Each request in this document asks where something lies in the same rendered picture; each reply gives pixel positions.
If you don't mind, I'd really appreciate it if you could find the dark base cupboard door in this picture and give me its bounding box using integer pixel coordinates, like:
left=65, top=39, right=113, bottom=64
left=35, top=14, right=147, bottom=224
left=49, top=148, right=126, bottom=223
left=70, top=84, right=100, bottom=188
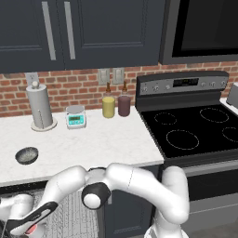
left=102, top=165, right=163, bottom=238

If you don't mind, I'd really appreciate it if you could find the dark grey speckled bowl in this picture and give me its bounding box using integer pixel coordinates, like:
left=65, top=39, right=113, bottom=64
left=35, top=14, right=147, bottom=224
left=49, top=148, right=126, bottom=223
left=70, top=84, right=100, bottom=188
left=14, top=146, right=40, bottom=165

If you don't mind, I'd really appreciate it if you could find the oven door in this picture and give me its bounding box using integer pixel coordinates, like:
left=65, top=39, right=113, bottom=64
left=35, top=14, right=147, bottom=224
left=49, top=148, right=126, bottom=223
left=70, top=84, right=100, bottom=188
left=181, top=159, right=238, bottom=226

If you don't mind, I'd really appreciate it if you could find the dishwasher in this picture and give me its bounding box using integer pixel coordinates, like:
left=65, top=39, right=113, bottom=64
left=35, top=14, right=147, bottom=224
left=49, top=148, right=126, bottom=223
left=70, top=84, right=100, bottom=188
left=0, top=180, right=105, bottom=238

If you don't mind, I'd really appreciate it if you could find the purple liquid bottle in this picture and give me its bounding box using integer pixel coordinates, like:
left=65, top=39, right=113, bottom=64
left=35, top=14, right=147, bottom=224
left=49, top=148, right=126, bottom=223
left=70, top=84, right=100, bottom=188
left=117, top=80, right=132, bottom=118

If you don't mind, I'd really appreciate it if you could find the yellow liquid bottle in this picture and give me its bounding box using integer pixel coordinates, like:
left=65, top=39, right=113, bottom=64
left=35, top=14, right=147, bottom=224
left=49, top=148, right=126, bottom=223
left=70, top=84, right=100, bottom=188
left=101, top=81, right=116, bottom=119

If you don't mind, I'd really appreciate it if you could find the white and teal kitchen scale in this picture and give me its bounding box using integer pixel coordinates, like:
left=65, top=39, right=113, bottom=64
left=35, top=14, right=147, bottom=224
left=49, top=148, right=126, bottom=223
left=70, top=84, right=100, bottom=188
left=65, top=104, right=87, bottom=130

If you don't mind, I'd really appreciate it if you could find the black glass-top stove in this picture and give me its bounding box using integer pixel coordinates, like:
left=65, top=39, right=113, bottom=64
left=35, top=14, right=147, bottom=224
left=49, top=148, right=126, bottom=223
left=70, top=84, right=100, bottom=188
left=135, top=70, right=238, bottom=168

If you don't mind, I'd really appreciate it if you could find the paper towel roll on holder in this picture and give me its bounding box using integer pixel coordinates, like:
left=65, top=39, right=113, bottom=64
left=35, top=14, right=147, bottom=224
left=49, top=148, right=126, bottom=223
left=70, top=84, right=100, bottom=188
left=25, top=80, right=59, bottom=133

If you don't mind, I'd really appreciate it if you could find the silver toaster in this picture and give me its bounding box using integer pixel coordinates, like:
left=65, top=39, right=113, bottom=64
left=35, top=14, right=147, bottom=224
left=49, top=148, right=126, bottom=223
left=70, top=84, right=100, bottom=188
left=225, top=82, right=238, bottom=110

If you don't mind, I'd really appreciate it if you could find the black microwave oven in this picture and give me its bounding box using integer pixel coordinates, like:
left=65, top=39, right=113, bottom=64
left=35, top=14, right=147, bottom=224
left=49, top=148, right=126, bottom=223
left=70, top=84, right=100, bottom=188
left=158, top=0, right=238, bottom=66

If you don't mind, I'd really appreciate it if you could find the grey wall socket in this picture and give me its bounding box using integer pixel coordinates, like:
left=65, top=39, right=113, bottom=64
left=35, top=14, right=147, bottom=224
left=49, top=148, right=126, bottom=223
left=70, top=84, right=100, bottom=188
left=98, top=68, right=112, bottom=86
left=25, top=72, right=40, bottom=86
left=112, top=67, right=126, bottom=86

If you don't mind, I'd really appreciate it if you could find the wide dark wall cupboard door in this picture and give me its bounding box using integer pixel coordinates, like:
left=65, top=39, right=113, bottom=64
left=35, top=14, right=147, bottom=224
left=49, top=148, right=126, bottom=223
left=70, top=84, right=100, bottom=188
left=57, top=0, right=167, bottom=71

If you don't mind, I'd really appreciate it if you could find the silver cupboard door handle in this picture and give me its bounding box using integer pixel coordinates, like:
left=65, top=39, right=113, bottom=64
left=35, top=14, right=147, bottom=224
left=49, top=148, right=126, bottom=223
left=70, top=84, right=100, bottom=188
left=63, top=1, right=77, bottom=60
left=41, top=1, right=58, bottom=61

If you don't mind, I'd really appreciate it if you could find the silver oven door handle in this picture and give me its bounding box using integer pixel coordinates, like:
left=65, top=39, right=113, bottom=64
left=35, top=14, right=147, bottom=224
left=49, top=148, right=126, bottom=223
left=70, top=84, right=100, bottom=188
left=182, top=159, right=238, bottom=179

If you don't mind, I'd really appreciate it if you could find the white wire dishwasher rack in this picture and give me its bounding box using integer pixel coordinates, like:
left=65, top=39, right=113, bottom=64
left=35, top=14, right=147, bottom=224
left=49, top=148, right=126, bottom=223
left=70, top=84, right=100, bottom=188
left=30, top=187, right=102, bottom=238

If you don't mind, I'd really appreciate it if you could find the narrow dark wall cupboard door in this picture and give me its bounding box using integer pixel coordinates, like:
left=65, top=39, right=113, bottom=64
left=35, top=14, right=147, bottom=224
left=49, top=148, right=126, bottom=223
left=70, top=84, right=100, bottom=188
left=0, top=0, right=66, bottom=74

